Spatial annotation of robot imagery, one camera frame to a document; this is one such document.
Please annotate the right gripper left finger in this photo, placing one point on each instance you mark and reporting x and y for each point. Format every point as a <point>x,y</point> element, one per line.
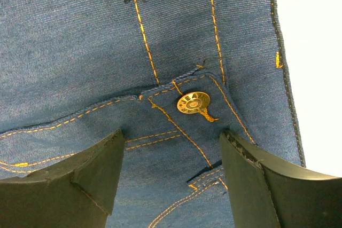
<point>76,192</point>

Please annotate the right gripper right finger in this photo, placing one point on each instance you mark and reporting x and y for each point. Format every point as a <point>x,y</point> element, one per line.
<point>268,191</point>

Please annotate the dark blue denim trousers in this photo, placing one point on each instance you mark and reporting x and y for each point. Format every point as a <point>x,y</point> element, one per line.
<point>170,74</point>

